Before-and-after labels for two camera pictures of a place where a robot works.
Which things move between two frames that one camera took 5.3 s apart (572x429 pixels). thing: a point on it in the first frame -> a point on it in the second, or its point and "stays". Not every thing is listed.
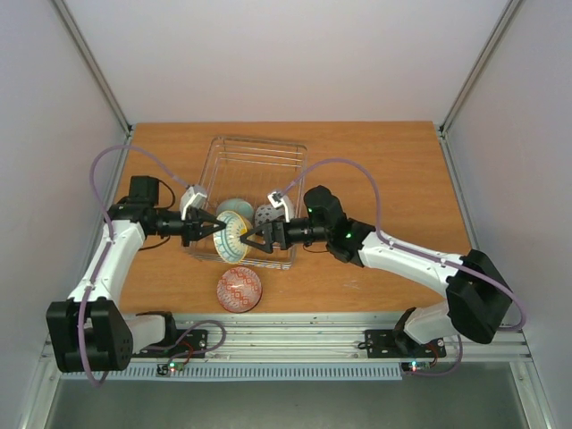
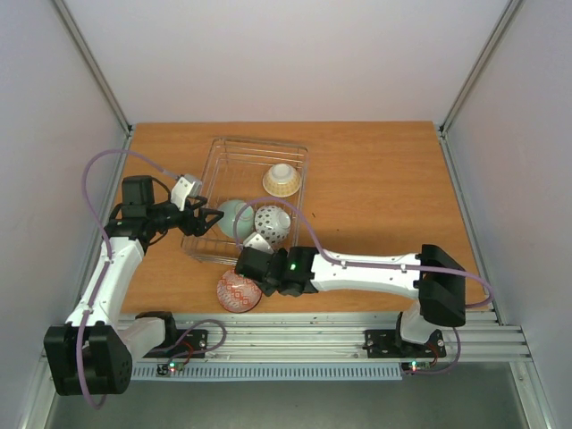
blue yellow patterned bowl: [227, 239] -> [281, 180]
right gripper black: [277, 234] -> [249, 264]
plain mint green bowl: [238, 206] stays
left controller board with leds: [164, 368] stays
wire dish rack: [254, 190] stays
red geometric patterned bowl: [239, 290] stays
